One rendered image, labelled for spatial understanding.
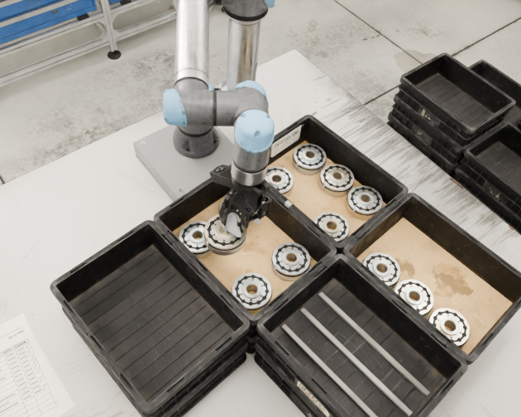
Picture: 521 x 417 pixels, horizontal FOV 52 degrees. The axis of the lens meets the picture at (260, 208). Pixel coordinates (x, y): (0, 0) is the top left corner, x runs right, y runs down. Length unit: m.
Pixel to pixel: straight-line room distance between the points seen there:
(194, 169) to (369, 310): 0.71
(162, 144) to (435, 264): 0.93
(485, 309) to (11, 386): 1.23
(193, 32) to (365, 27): 2.56
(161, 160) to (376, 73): 1.91
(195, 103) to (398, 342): 0.77
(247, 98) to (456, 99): 1.58
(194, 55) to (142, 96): 1.94
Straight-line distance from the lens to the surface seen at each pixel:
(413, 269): 1.52
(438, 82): 2.63
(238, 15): 1.41
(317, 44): 3.51
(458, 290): 1.53
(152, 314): 1.39
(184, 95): 1.12
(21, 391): 1.54
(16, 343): 1.59
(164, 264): 1.46
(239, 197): 1.18
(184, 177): 1.71
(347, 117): 2.03
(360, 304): 1.43
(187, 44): 1.22
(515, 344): 1.68
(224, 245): 1.27
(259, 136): 1.02
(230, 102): 1.11
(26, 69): 3.21
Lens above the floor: 2.08
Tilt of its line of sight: 54 degrees down
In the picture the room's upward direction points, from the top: 5 degrees clockwise
